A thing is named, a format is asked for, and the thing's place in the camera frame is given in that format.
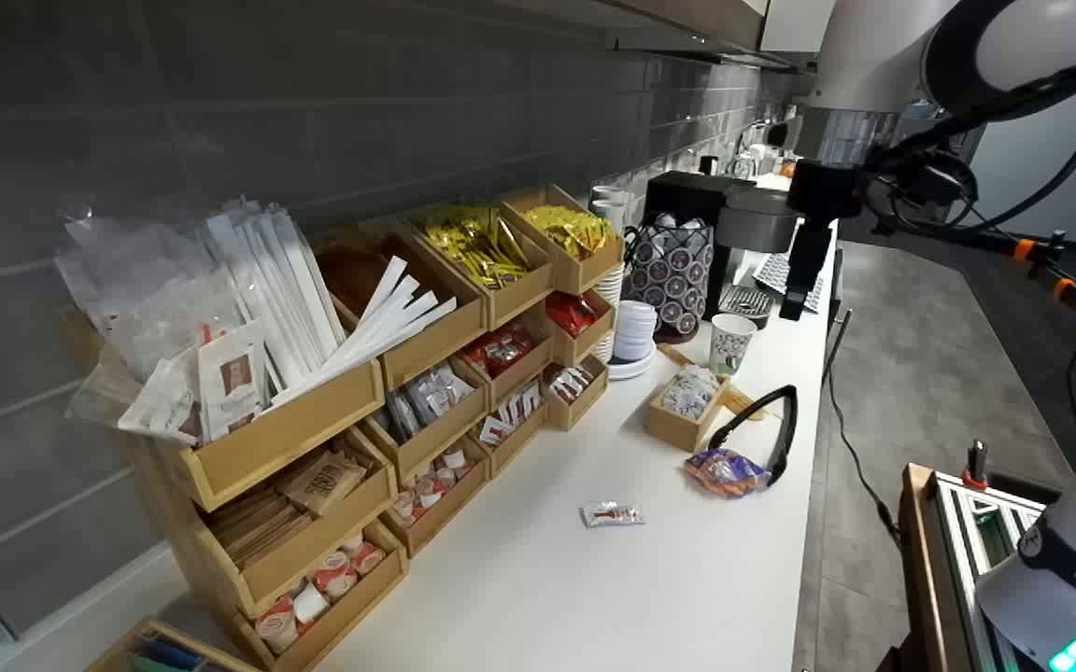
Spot white paper stick packs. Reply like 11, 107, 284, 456
300, 253, 463, 404

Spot upper wall cabinet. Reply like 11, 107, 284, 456
523, 0, 843, 64

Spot brown sugar packets pile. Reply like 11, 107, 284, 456
278, 443, 373, 518

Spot wooden tiered condiment organizer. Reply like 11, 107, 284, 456
124, 354, 416, 672
310, 229, 499, 562
402, 203, 563, 480
498, 183, 629, 434

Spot stack of white lids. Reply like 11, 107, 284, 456
606, 298, 664, 384

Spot silver white packets pile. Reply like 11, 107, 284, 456
381, 361, 479, 442

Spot wood and aluminium cart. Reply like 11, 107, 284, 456
894, 460, 1053, 672

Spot wooden stir sticks pile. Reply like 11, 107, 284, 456
209, 482, 310, 563

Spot red black hand tool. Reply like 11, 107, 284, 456
959, 439, 995, 495

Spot red white creamer cups pile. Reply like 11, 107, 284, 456
251, 534, 390, 653

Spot black wire basket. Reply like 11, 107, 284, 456
699, 383, 807, 487

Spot low wooden box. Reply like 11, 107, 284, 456
85, 616, 261, 672

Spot gold yellow packets pile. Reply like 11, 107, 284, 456
423, 207, 538, 292

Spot yellow mustard packets pile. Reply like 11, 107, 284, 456
519, 203, 620, 264

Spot small wooden packet box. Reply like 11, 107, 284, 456
640, 361, 731, 456

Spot clear plastic cutlery bag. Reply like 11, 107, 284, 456
53, 207, 251, 384

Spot black coffee machine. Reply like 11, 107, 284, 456
640, 170, 807, 318

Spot white tea bag packet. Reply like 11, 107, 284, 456
194, 325, 278, 442

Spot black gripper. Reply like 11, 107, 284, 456
781, 159, 873, 320

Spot thin black power cable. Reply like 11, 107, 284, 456
818, 312, 913, 541

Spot clear wrapped straws bundle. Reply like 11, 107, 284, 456
202, 198, 346, 384

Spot red white round packets pile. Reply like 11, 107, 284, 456
390, 443, 479, 526

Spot red ketchup packets pile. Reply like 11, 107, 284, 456
547, 292, 606, 340

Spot single tomato sauce packet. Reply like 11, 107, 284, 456
575, 499, 645, 531

